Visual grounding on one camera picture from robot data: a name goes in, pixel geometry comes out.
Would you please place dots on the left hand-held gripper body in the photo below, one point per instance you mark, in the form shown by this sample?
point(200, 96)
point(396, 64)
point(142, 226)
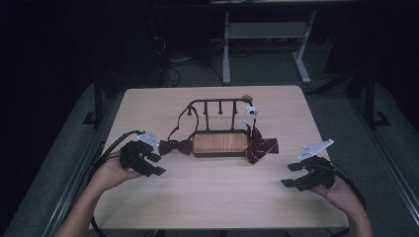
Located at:
point(135, 158)

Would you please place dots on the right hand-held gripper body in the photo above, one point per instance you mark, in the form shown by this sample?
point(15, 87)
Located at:
point(318, 174)

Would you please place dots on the dark brown bow tie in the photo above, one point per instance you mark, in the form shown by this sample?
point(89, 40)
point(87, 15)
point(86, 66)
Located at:
point(174, 146)

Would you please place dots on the dark red striped bow tie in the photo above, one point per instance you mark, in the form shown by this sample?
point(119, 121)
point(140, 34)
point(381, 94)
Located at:
point(260, 146)

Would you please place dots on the black rack with wooden tray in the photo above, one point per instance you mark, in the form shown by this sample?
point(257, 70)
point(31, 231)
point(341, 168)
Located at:
point(220, 143)

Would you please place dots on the person's left hand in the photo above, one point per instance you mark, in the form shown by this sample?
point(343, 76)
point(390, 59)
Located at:
point(112, 174)

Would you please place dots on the person's right hand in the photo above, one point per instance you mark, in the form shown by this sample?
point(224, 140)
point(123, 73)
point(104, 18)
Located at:
point(339, 196)

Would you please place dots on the black metal stand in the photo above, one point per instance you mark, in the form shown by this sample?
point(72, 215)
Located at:
point(369, 98)
point(98, 98)

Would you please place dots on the small grey round disc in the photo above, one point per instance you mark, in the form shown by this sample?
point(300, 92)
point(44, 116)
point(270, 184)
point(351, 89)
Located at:
point(247, 98)

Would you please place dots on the grey metal desk frame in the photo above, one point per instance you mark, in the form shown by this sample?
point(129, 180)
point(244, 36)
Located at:
point(263, 30)

